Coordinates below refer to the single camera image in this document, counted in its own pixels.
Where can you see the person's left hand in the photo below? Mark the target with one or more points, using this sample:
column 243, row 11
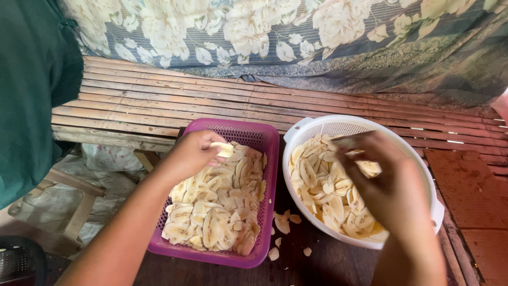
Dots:
column 186, row 157

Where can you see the person's right hand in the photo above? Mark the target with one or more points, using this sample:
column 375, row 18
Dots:
column 391, row 186

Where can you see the person's left fingers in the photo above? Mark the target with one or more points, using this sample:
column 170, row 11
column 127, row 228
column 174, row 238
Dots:
column 212, row 137

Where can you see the person's right fingers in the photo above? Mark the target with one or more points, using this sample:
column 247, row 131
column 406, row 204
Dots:
column 349, row 157

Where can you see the pale curved banana slice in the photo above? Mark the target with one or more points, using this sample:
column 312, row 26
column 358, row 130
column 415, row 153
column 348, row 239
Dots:
column 224, row 149

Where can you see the pale long banana slice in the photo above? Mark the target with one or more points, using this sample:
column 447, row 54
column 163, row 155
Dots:
column 370, row 168

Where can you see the purple plastic mesh basket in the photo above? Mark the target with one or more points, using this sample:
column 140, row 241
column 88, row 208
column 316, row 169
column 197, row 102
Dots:
column 250, row 135

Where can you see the heap of banana slices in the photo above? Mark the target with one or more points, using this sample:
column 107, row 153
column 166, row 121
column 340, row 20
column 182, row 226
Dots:
column 216, row 206
column 321, row 186

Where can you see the white plastic colander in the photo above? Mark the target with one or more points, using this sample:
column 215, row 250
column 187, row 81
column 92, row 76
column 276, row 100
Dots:
column 397, row 135

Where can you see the bamboo slat bench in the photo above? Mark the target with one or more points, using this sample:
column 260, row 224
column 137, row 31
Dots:
column 158, row 107

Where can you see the scattered banana scraps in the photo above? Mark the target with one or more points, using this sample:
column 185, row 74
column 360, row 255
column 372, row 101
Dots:
column 282, row 225

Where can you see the white printed plastic bag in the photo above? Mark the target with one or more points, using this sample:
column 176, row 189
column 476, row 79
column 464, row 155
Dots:
column 109, row 158

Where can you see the floral blue white blanket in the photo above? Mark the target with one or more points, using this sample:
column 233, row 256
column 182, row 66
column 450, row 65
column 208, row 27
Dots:
column 317, row 35

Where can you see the reddish brown wooden board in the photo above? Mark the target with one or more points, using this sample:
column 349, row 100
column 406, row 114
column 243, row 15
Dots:
column 472, row 206

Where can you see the pink cloth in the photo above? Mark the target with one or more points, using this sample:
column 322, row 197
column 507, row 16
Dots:
column 501, row 106

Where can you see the white woven sack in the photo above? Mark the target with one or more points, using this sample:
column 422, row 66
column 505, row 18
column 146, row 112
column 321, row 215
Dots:
column 59, row 198

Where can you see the dark green fabric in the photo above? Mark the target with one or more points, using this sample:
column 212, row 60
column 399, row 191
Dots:
column 27, row 95

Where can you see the black mesh basket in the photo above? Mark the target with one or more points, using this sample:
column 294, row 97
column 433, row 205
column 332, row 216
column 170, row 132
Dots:
column 20, row 260

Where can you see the beige wooden frame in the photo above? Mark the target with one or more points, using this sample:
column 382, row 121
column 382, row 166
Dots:
column 75, row 206

